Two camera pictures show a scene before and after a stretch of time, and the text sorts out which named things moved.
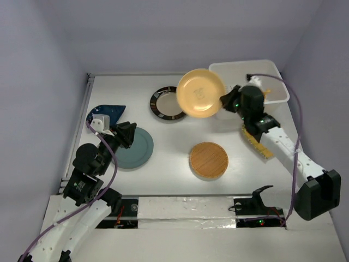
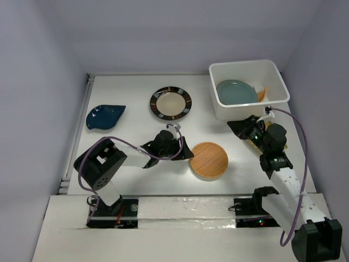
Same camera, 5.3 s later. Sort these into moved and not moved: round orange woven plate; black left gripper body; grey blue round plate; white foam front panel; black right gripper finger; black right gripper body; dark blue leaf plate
Moved: black right gripper body; black right gripper finger; grey blue round plate; black left gripper body
Not moved: round orange woven plate; white foam front panel; dark blue leaf plate
